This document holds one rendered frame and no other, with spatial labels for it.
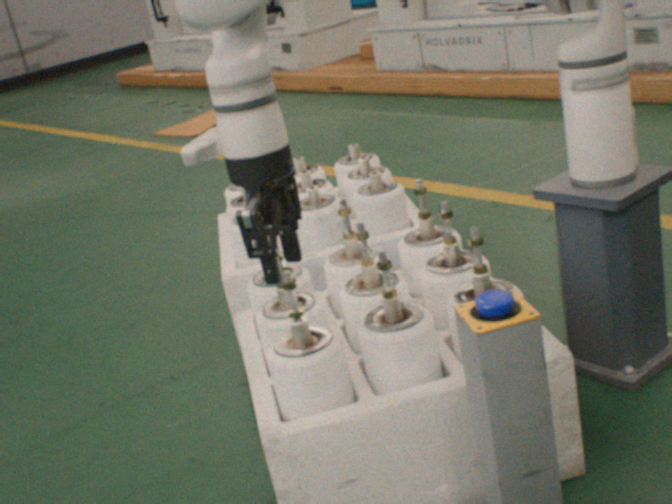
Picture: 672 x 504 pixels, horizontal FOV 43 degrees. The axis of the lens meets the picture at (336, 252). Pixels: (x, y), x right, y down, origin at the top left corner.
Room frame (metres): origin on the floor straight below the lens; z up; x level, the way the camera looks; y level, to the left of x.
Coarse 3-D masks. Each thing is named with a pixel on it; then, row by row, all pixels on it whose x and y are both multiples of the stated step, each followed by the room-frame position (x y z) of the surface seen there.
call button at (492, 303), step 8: (480, 296) 0.80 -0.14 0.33; (488, 296) 0.79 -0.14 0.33; (496, 296) 0.79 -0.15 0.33; (504, 296) 0.78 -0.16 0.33; (512, 296) 0.78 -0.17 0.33; (480, 304) 0.78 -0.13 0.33; (488, 304) 0.77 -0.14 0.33; (496, 304) 0.77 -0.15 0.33; (504, 304) 0.77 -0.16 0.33; (512, 304) 0.78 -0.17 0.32; (480, 312) 0.79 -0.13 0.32; (488, 312) 0.77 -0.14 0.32; (496, 312) 0.77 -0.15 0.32; (504, 312) 0.77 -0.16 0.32
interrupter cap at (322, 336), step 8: (312, 328) 0.96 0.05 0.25; (320, 328) 0.96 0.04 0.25; (328, 328) 0.95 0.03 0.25; (280, 336) 0.96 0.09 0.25; (288, 336) 0.95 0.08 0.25; (312, 336) 0.95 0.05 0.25; (320, 336) 0.94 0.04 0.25; (328, 336) 0.93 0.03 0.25; (280, 344) 0.94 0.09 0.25; (288, 344) 0.94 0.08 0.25; (312, 344) 0.92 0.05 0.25; (320, 344) 0.92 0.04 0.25; (328, 344) 0.91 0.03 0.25; (280, 352) 0.91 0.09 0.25; (288, 352) 0.91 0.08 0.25; (296, 352) 0.91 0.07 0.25; (304, 352) 0.90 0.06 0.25; (312, 352) 0.90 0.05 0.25
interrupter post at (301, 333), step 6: (306, 318) 0.94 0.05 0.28; (294, 324) 0.93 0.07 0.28; (300, 324) 0.93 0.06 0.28; (306, 324) 0.93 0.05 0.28; (294, 330) 0.93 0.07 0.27; (300, 330) 0.93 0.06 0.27; (306, 330) 0.93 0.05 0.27; (294, 336) 0.93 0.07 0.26; (300, 336) 0.93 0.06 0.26; (306, 336) 0.93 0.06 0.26; (294, 342) 0.93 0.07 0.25; (300, 342) 0.93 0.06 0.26; (306, 342) 0.93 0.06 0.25
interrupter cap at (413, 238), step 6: (438, 228) 1.22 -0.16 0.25; (408, 234) 1.22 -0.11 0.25; (414, 234) 1.21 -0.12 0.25; (438, 234) 1.20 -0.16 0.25; (444, 234) 1.19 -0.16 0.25; (408, 240) 1.19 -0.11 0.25; (414, 240) 1.19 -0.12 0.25; (420, 240) 1.19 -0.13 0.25; (426, 240) 1.19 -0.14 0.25; (432, 240) 1.17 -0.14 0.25; (438, 240) 1.17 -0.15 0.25; (414, 246) 1.17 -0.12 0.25; (420, 246) 1.16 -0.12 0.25; (426, 246) 1.16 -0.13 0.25
